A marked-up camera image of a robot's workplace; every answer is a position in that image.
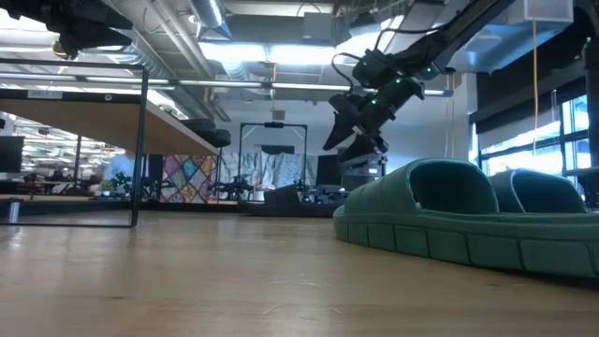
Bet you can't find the grey ceiling box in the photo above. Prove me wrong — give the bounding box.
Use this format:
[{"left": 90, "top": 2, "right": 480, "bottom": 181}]
[{"left": 301, "top": 12, "right": 352, "bottom": 46}]

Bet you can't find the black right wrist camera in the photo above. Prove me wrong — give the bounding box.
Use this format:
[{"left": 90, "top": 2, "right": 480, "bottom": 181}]
[{"left": 351, "top": 48, "right": 395, "bottom": 90}]

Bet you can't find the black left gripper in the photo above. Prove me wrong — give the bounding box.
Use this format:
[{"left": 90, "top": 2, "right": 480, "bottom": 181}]
[{"left": 0, "top": 0, "right": 135, "bottom": 60}]

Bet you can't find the large window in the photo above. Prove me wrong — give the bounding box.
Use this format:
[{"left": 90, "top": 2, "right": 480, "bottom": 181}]
[{"left": 476, "top": 95, "right": 592, "bottom": 177}]

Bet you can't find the wooden shelf with black frame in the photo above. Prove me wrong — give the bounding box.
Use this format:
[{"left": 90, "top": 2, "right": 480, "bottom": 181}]
[{"left": 0, "top": 58, "right": 225, "bottom": 229}]

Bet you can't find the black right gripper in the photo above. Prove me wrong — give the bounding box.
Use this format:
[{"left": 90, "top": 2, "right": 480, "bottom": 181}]
[{"left": 322, "top": 77, "right": 425, "bottom": 165}]

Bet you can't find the silver ceiling duct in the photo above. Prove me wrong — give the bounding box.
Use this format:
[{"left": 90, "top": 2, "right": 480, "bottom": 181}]
[{"left": 186, "top": 0, "right": 234, "bottom": 42}]

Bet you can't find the yellow hanging cable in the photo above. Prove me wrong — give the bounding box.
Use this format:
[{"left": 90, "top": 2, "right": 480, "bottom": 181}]
[{"left": 532, "top": 18, "right": 539, "bottom": 155}]

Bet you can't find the black frame stand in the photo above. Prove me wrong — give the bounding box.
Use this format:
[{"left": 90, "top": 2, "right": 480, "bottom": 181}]
[{"left": 238, "top": 122, "right": 309, "bottom": 203}]

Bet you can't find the black equipment cabinet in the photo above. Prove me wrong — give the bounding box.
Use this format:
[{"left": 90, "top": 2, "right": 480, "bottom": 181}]
[{"left": 339, "top": 158, "right": 385, "bottom": 192}]

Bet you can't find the black background monitor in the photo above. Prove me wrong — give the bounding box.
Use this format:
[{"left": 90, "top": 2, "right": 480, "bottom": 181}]
[{"left": 0, "top": 135, "right": 25, "bottom": 174}]

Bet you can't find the white crumpled tarp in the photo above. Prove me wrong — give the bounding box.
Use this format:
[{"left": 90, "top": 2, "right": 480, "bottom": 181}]
[{"left": 219, "top": 150, "right": 319, "bottom": 189}]

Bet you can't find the colourful patchwork quilt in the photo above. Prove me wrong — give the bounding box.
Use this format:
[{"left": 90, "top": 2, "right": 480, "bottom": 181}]
[{"left": 160, "top": 154, "right": 220, "bottom": 204}]

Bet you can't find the green slide sandal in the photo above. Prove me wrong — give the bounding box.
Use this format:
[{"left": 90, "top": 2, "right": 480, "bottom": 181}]
[
  {"left": 489, "top": 168, "right": 591, "bottom": 215},
  {"left": 332, "top": 157, "right": 599, "bottom": 280}
]

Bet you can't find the person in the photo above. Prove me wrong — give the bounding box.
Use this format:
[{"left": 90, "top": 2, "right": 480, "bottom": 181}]
[{"left": 100, "top": 150, "right": 138, "bottom": 197}]

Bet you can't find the silver metal cylinder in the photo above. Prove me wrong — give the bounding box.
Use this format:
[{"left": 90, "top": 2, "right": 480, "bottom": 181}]
[{"left": 4, "top": 198, "right": 24, "bottom": 224}]

